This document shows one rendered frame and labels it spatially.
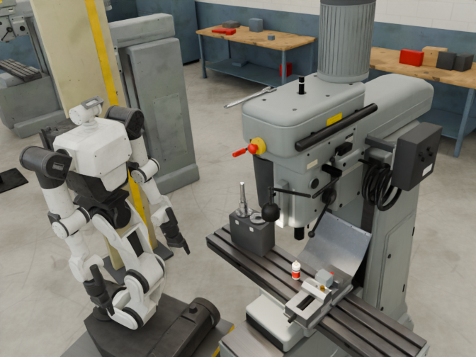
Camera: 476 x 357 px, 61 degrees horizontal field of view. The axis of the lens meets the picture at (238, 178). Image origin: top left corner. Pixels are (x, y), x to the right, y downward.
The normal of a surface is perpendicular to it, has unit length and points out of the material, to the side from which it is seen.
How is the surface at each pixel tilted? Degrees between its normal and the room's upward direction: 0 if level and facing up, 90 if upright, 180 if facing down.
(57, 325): 0
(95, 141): 45
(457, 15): 90
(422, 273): 0
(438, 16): 90
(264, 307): 0
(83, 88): 90
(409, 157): 90
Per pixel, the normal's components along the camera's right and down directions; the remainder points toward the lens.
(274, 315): -0.07, -0.85
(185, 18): 0.66, 0.36
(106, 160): 0.86, 0.21
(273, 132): -0.68, 0.43
